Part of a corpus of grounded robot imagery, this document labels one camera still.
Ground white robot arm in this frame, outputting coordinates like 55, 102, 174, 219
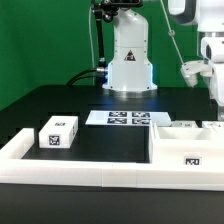
102, 0, 224, 121

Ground white thin cable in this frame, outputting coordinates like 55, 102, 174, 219
159, 0, 186, 66

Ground black cables at base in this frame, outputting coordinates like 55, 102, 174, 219
65, 68, 107, 87

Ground white cabinet body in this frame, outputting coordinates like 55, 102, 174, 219
149, 123, 224, 166

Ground white cabinet door with tag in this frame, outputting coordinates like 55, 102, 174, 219
171, 120, 198, 128

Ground white base tag plate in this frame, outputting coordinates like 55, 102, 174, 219
86, 110, 171, 127

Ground white U-shaped obstacle wall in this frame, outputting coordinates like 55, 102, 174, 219
0, 128, 224, 191

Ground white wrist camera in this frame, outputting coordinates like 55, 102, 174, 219
181, 60, 211, 87

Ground white cabinet top box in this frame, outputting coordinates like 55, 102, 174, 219
39, 116, 78, 148

